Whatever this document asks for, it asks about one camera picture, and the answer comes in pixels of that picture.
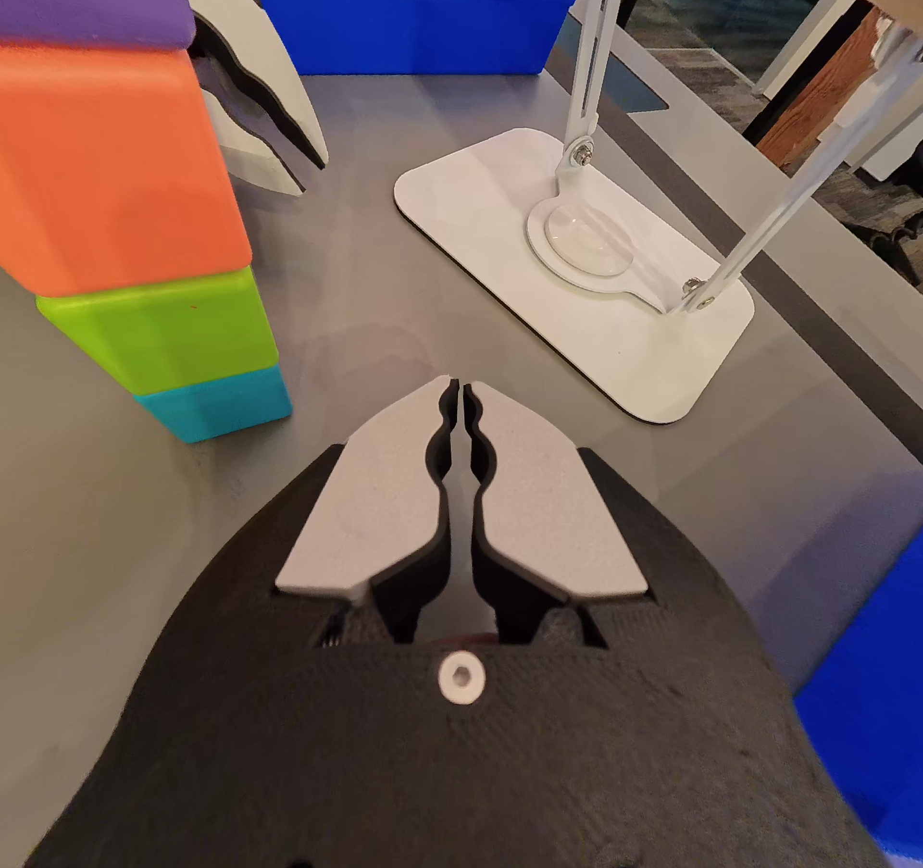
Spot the orange cube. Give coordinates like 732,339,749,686
0,42,253,299

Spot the green cube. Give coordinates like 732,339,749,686
36,264,280,400

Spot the wooden document stand white base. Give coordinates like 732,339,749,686
393,0,923,425

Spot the light blue cube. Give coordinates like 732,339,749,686
133,363,293,445

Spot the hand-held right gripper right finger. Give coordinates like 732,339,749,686
461,380,649,604

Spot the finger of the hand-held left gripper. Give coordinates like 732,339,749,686
195,53,307,197
173,0,330,171

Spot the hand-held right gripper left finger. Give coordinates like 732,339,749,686
275,375,461,606

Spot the black swivel chair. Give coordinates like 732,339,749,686
861,198,923,285

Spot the grey desk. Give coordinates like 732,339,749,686
0,10,923,868

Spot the blue plastic bin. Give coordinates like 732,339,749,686
231,0,596,77
793,529,923,868

